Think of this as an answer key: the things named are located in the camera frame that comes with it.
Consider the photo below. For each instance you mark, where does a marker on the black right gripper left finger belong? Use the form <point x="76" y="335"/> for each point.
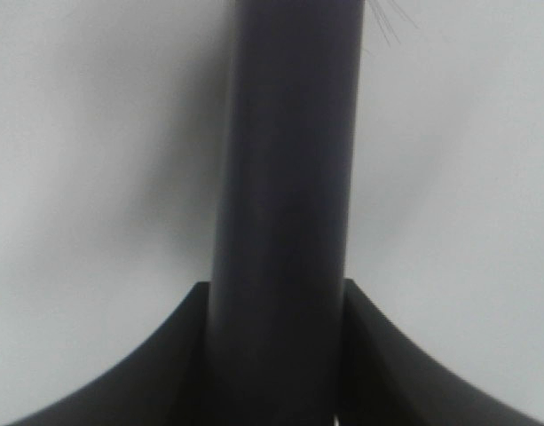
<point x="157" y="384"/>

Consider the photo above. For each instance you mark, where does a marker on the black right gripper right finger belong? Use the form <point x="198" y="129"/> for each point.
<point x="386" y="379"/>

